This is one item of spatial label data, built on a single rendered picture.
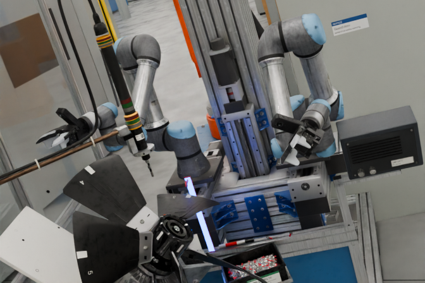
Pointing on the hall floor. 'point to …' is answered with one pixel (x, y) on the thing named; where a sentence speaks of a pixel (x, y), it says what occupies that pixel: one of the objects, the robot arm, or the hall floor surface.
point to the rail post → (358, 263)
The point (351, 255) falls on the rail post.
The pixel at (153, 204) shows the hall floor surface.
